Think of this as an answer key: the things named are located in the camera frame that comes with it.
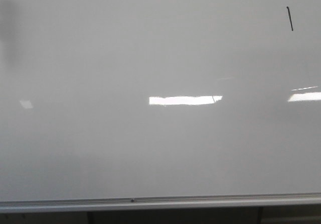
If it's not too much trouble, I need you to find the grey whiteboard marker tray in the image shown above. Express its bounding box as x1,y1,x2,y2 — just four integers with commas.
1,195,320,214

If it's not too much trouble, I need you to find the white whiteboard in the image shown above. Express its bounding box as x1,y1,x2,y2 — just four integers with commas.
1,0,320,202

